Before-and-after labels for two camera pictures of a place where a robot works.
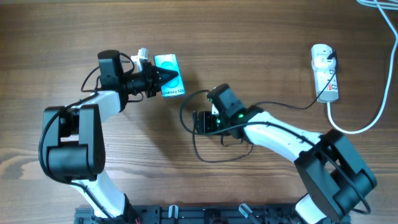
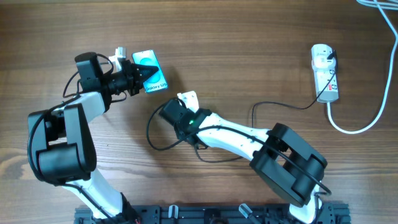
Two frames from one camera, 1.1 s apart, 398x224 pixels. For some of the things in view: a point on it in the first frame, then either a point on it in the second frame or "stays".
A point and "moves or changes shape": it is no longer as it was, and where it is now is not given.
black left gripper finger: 164,74 to 144,71
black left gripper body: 150,83 to 133,83
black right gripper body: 209,122 to 180,132
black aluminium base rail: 198,214 stays
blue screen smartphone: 167,65 moves or changes shape
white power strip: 323,60 stays
